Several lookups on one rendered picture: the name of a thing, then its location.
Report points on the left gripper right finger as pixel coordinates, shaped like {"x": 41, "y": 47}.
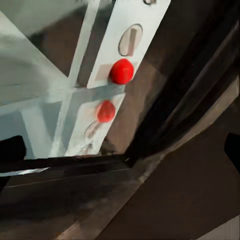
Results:
{"x": 232, "y": 149}

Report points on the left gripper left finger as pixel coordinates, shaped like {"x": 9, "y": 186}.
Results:
{"x": 12, "y": 149}

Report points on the microwave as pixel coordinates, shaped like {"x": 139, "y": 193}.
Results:
{"x": 100, "y": 88}

